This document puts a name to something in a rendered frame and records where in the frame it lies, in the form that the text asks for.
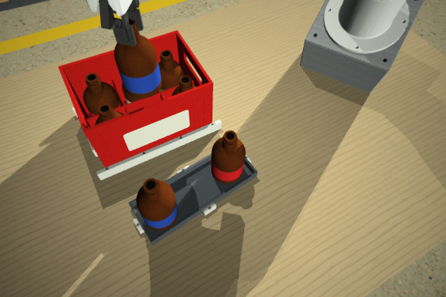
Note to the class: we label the red bottle crate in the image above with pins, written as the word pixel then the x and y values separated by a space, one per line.
pixel 145 123

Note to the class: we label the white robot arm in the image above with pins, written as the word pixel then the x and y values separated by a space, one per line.
pixel 365 24

